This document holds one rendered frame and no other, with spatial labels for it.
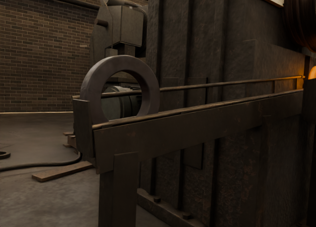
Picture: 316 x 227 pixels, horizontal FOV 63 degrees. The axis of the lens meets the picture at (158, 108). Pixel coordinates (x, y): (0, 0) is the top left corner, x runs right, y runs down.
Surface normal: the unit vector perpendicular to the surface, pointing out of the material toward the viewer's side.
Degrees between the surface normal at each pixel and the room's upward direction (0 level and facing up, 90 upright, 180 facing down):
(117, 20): 90
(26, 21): 90
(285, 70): 90
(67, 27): 90
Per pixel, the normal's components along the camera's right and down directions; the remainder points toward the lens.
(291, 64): 0.63, 0.08
